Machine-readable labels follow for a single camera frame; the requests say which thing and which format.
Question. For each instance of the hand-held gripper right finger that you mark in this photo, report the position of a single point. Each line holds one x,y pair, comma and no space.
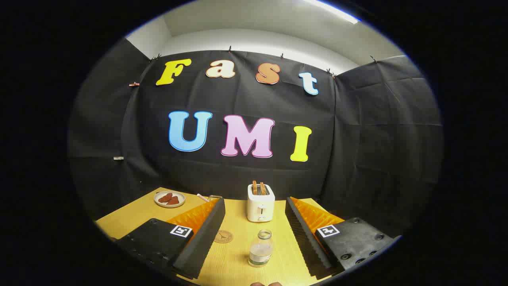
307,246

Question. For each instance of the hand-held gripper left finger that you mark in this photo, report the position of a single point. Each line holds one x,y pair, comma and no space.
200,246

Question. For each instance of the round cork coaster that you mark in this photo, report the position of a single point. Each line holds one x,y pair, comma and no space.
225,236

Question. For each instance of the clear plastic juice bottle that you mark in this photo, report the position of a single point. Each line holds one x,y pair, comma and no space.
260,252

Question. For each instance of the wooden table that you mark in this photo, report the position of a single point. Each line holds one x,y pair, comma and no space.
238,258

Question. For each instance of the striped drinking straw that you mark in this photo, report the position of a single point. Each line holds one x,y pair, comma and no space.
203,197

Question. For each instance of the clear glass mug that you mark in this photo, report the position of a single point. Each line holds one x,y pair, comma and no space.
215,197

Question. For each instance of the brown sausage piece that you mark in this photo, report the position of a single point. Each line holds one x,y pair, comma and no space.
165,197
174,201

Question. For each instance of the white round plate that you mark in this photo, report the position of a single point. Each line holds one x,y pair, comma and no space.
158,203

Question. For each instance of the white toaster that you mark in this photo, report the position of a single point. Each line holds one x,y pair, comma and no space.
260,208

